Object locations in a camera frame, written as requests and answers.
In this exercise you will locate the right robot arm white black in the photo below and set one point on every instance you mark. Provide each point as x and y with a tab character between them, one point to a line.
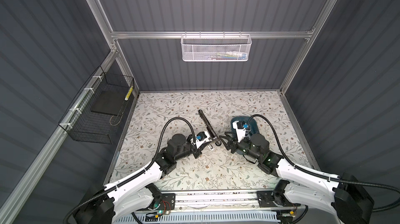
343	196

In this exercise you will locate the black foam pad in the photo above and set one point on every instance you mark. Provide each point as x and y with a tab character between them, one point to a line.
109	103

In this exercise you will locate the pens in white basket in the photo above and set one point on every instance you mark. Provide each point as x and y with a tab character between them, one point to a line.
238	56

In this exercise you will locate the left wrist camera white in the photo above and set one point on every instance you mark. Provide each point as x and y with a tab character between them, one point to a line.
201	139

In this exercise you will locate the yellow marker pen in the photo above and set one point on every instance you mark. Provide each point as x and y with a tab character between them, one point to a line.
128	94

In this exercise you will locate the black stapler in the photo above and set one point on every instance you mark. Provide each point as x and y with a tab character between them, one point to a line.
213	135

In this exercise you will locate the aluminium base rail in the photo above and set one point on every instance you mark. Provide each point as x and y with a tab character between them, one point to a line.
212	200

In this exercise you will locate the black wire basket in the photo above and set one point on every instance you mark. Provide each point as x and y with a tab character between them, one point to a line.
99	114

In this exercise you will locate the teal plastic tray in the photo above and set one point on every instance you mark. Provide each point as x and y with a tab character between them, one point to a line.
253	125

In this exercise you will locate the floral patterned table mat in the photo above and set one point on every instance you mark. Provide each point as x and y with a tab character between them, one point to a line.
158	116

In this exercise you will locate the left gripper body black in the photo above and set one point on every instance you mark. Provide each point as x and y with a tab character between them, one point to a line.
187	150

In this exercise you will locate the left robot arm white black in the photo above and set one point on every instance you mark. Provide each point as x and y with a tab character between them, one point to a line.
137	191

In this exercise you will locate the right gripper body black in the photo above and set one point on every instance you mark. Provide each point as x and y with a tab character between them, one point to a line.
244	146

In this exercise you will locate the white wire mesh basket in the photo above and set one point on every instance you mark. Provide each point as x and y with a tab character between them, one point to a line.
198	47

